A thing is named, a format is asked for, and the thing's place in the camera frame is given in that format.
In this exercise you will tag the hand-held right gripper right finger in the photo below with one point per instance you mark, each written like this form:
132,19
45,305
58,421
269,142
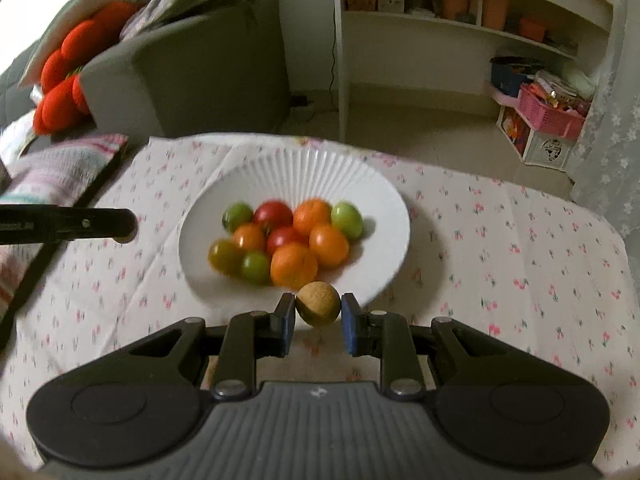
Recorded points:
350,331

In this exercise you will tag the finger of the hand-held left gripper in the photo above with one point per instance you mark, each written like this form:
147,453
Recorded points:
105,224

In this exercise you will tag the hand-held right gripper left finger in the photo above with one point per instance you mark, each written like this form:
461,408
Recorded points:
285,327

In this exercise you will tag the tan and olive ball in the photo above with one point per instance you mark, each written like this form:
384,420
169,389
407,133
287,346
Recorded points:
318,305

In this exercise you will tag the orange tomato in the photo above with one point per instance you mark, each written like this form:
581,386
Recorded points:
329,246
294,266
312,216
248,238

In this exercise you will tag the red tomato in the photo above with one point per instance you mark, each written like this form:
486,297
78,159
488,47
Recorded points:
285,239
272,215

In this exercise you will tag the olive brown tomato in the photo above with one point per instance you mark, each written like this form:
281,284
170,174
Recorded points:
225,257

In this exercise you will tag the light green tomato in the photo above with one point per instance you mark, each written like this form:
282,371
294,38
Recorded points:
347,220

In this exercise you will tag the dark green tomato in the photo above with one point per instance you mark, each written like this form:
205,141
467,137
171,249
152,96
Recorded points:
237,216

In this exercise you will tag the white ribbed plate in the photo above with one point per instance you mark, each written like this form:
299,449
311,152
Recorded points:
300,170

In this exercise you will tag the patterned cushion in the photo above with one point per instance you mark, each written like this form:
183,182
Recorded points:
50,170

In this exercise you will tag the orange-red plush cushion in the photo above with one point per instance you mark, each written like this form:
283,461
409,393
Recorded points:
65,95

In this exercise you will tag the cherry print tablecloth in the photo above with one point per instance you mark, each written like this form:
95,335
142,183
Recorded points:
500,270

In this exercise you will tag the grey armchair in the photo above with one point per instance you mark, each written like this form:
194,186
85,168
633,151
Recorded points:
200,75

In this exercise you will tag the white storage box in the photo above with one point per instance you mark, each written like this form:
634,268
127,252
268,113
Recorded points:
545,152

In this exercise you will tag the white shelf unit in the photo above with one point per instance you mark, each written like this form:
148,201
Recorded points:
410,60

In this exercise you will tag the pink plastic basket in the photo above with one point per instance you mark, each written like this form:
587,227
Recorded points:
547,112

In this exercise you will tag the blue box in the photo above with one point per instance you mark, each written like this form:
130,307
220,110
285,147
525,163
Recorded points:
510,77

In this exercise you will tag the small white box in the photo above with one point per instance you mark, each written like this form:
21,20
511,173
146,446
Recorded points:
390,5

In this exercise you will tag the pale green bundle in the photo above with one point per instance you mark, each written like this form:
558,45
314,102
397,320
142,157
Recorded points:
580,80

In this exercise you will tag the orange flower pot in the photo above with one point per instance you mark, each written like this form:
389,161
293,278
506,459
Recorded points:
532,30
495,10
456,5

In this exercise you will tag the white lace curtain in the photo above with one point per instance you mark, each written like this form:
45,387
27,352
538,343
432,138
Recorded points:
615,110

